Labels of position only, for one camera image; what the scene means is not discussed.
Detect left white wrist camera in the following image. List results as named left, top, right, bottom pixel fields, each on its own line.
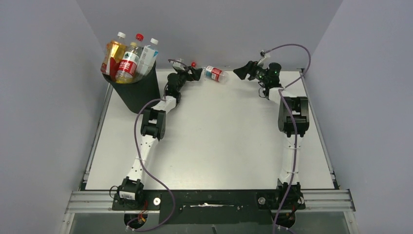
left=170, top=58, right=186, bottom=71

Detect clear bottle blue white label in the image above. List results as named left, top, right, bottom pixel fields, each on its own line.
left=135, top=38, right=159, bottom=81

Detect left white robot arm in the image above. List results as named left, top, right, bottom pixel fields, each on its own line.
left=113, top=66, right=203, bottom=209

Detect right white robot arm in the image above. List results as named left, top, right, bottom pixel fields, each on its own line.
left=233, top=61, right=310, bottom=211

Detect clear bottle red blue label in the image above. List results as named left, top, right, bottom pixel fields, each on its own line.
left=191, top=62, right=229, bottom=84

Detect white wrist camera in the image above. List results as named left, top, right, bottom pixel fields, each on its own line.
left=170, top=58, right=186, bottom=71
left=257, top=50, right=271, bottom=67

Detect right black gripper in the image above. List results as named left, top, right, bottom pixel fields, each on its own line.
left=233, top=58, right=268, bottom=84

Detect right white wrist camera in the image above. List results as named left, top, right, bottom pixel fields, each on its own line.
left=257, top=50, right=271, bottom=67

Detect gold red tea bottle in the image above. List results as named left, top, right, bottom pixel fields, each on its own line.
left=100, top=32, right=127, bottom=81

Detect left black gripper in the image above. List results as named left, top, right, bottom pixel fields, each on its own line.
left=177, top=66, right=203, bottom=91

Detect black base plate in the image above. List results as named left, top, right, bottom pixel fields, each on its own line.
left=110, top=189, right=306, bottom=228

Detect black plastic waste bin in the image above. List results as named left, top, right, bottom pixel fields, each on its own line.
left=102, top=63, right=161, bottom=114

